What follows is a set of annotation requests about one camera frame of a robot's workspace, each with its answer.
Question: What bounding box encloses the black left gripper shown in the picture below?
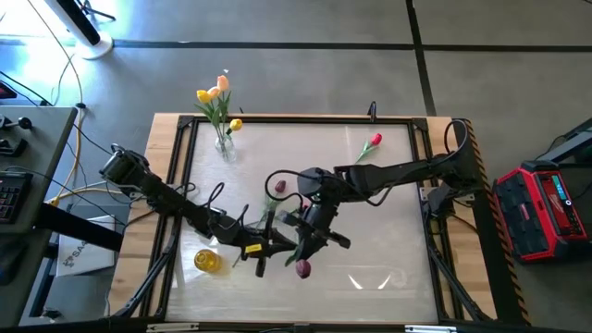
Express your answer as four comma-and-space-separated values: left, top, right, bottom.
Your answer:
233, 210, 299, 279

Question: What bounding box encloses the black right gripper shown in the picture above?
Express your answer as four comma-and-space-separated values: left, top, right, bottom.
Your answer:
276, 201, 352, 261

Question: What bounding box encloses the yellow artificial tulip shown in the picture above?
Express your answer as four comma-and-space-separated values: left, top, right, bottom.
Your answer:
223, 117, 244, 144
193, 89, 228, 145

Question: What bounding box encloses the peach artificial tulip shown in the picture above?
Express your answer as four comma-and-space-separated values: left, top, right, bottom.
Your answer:
215, 74, 232, 144
205, 85, 228, 144

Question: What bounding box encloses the yellow glass vase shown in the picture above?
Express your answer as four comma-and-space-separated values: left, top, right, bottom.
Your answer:
193, 249, 222, 275

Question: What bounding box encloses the clear glass vase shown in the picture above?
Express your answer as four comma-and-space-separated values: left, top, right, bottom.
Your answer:
214, 135, 239, 164

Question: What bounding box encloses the white glossy table sheet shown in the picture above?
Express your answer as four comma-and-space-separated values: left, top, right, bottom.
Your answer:
165, 122, 439, 325

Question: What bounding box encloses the white printed cardboard box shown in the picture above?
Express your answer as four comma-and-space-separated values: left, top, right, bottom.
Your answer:
55, 215, 117, 278

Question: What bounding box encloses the black yellow hazard tape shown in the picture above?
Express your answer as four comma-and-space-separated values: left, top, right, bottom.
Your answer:
462, 117, 533, 327

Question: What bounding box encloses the red black tool case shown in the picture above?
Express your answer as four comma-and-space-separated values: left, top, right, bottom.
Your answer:
490, 159, 589, 265

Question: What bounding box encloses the grey desk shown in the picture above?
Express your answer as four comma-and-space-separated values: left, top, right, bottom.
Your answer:
0, 105, 79, 327

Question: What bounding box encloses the white floor lamp stand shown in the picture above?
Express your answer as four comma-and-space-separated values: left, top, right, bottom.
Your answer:
43, 0, 115, 60

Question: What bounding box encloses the black backlit keyboard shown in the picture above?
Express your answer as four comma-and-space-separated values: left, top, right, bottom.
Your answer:
0, 171, 34, 226

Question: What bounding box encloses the dark metal beam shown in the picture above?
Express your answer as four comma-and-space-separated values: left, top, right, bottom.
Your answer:
538, 117, 592, 164

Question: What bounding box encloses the black joystick knob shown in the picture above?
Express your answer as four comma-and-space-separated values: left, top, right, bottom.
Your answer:
0, 115, 33, 133

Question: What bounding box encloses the small black desk device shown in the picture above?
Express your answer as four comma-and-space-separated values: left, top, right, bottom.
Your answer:
0, 137, 28, 158

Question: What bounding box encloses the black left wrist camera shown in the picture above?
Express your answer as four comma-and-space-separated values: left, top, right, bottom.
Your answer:
210, 215, 241, 244

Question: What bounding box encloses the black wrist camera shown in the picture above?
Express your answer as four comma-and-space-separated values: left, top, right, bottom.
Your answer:
210, 215, 241, 244
295, 166, 330, 200

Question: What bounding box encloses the black right camera cable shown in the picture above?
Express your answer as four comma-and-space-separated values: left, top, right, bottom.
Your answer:
264, 168, 309, 207

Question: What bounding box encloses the black camera cable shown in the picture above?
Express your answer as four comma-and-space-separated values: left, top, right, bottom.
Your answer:
206, 181, 251, 230
264, 168, 309, 207

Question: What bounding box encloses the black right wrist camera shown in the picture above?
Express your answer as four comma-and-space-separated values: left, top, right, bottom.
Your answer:
295, 166, 330, 200

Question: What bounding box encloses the black left camera cable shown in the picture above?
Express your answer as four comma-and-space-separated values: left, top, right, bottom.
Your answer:
206, 181, 251, 230

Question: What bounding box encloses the silver metal bracket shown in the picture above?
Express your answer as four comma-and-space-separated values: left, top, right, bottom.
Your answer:
404, 325, 458, 333
146, 323, 200, 333

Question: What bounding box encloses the black aluminium table frame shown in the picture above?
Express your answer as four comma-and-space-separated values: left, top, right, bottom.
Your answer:
108, 113, 496, 333

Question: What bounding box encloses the grey metal bracket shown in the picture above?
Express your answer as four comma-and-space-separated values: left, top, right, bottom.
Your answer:
450, 186, 477, 204

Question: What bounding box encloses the yellow floor cable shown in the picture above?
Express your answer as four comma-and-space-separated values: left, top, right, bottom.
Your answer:
26, 0, 140, 207

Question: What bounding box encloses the black floor cable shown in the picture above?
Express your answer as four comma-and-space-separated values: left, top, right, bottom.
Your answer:
0, 70, 53, 107

